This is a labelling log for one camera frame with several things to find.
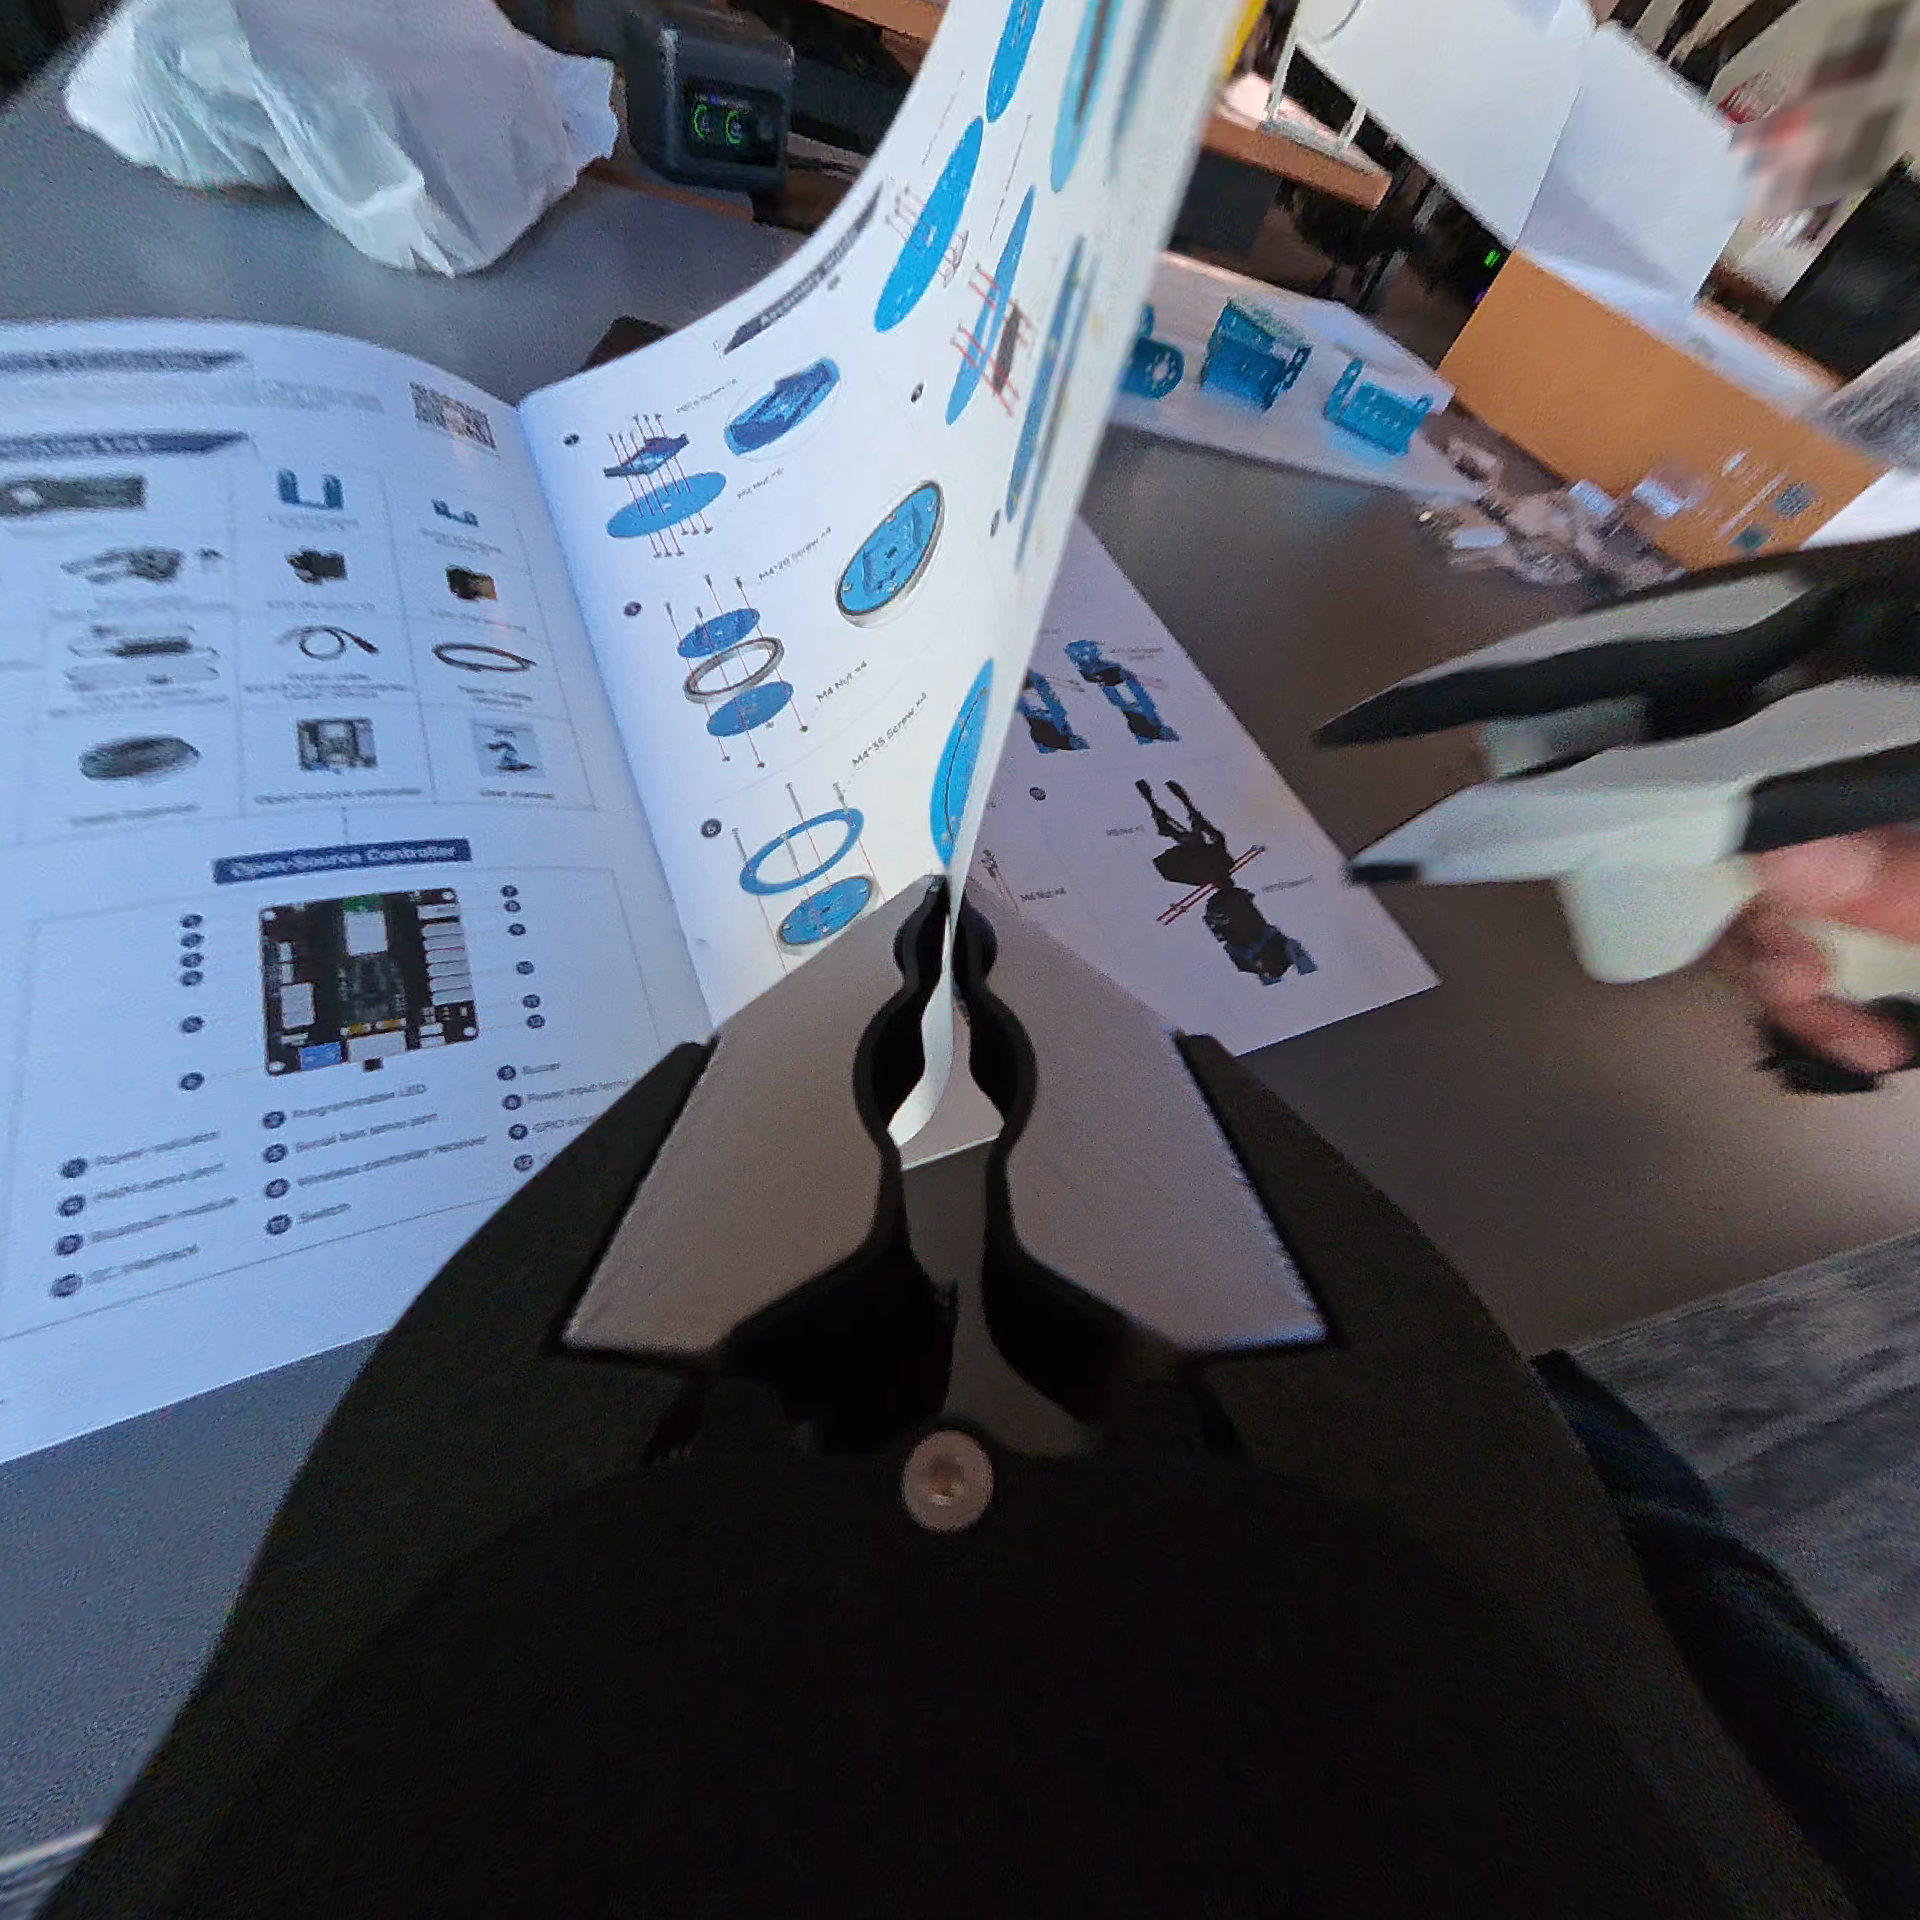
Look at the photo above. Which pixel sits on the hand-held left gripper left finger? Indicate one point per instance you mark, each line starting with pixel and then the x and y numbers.
pixel 735 1185

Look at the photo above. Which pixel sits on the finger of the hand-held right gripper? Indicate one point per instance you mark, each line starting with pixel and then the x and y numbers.
pixel 1651 639
pixel 1589 825

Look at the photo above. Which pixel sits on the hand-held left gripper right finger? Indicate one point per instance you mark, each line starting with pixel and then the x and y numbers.
pixel 1154 1185

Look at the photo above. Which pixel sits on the instruction manual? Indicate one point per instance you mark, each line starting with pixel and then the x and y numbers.
pixel 376 599

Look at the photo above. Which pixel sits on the grey desk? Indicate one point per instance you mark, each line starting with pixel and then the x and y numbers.
pixel 1501 1124

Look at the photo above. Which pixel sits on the wooden-edged office desk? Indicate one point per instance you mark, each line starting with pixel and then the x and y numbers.
pixel 1290 159

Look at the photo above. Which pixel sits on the person's right hand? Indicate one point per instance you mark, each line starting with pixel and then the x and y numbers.
pixel 1800 902

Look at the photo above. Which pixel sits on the pile of small screw bags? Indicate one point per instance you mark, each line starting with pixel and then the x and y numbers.
pixel 1560 523

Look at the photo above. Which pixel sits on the orange cardboard box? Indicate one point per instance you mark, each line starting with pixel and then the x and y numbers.
pixel 1622 388

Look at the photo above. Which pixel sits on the white foam sheet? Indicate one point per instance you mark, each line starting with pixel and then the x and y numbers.
pixel 1305 316

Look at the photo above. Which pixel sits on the person's dark trousers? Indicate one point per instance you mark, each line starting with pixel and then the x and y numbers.
pixel 1725 1650

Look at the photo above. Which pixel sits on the black flat case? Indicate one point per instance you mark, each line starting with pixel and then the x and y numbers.
pixel 622 342

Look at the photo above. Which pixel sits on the grey portable power station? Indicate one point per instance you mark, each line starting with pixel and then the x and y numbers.
pixel 705 106

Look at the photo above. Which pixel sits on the white plastic bag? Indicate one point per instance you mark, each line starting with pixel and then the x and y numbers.
pixel 376 120

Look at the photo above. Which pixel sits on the blue long U bracket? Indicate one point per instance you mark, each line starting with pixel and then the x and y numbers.
pixel 1373 404

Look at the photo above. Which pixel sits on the blue multi-hole bracket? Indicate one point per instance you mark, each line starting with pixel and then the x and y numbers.
pixel 1254 352

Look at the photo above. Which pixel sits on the blue round-end side bracket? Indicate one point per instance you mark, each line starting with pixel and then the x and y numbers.
pixel 1154 359

